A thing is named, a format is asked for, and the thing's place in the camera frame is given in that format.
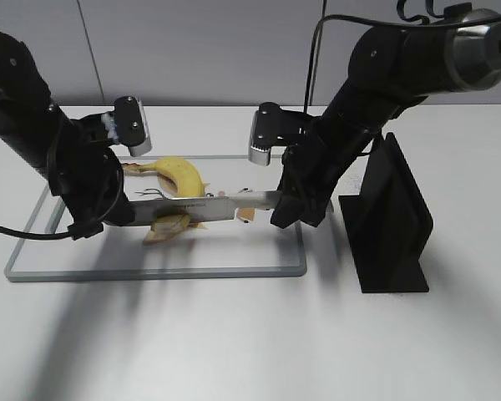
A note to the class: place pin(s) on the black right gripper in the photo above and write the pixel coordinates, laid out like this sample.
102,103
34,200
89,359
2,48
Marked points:
312,169

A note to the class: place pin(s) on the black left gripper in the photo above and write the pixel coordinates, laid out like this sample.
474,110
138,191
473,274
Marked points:
83,170

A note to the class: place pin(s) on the knife with white handle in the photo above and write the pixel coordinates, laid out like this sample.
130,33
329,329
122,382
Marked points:
202,209

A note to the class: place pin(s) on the yellow banana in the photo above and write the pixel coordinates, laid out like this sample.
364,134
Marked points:
181,179

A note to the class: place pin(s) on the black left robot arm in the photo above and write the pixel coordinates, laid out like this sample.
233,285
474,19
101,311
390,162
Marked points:
25,104

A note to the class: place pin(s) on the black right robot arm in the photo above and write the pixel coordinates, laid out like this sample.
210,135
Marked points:
391,69

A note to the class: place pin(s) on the white grey-rimmed cutting board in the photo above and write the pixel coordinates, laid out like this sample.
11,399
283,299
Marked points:
217,250

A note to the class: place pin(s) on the black knife stand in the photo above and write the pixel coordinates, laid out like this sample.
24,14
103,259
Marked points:
388,223

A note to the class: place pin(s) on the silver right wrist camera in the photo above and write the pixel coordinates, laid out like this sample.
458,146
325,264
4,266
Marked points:
274,126

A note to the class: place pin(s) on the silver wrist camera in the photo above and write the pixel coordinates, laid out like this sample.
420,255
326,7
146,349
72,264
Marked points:
127,125
274,126

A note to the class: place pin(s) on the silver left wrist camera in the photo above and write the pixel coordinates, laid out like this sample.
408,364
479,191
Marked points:
127,125

